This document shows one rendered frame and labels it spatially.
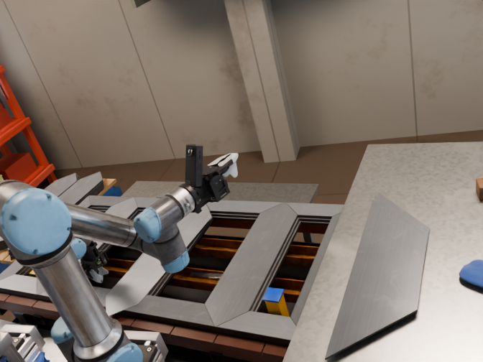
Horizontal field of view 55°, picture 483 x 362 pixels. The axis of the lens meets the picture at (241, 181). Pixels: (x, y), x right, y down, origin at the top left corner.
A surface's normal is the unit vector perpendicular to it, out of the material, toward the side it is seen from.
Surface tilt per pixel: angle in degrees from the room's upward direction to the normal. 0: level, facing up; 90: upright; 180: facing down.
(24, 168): 90
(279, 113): 90
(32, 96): 90
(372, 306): 0
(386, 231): 0
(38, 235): 82
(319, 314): 0
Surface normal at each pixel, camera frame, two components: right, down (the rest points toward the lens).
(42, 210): 0.69, 0.06
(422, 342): -0.24, -0.84
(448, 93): -0.25, 0.54
